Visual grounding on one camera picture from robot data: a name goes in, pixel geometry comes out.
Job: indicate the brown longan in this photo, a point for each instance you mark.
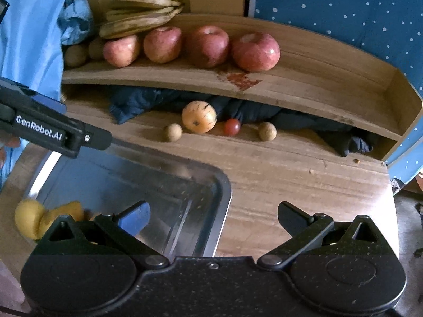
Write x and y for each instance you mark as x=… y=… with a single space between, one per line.
x=267 y=131
x=173 y=132

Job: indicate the light blue garment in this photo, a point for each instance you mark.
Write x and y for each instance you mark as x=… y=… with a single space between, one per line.
x=33 y=39

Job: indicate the brown kiwi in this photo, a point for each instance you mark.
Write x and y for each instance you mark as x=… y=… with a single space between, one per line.
x=76 y=55
x=96 y=49

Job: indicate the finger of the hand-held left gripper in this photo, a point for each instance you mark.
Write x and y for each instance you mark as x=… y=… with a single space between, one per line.
x=53 y=105

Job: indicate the blue white-dotted cloth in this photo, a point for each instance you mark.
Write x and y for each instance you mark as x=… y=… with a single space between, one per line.
x=330 y=6

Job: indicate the person's left hand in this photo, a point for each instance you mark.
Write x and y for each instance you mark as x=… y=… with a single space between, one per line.
x=11 y=142

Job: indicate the pale yellow apple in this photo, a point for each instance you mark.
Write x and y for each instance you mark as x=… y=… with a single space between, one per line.
x=66 y=213

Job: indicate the red apple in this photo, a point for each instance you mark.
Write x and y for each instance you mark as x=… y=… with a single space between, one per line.
x=255 y=52
x=120 y=52
x=207 y=47
x=162 y=44

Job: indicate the metal tray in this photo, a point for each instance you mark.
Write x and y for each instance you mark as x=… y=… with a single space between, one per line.
x=148 y=185

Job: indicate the orange-yellow apple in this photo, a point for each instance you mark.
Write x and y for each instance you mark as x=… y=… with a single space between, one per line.
x=199 y=117

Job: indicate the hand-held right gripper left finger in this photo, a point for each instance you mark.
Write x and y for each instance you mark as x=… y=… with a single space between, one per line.
x=137 y=218

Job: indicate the red cherry tomato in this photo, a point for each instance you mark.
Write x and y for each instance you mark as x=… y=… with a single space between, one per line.
x=232 y=127

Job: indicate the dark navy cloth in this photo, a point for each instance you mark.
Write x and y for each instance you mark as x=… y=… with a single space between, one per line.
x=148 y=102

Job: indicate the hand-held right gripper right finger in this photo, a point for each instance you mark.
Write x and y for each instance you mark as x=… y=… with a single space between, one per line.
x=290 y=218

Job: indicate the bunch of bananas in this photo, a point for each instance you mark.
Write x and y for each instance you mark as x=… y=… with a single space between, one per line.
x=138 y=23

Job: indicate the wooden shelf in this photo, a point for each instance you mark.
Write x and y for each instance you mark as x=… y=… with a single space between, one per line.
x=314 y=86

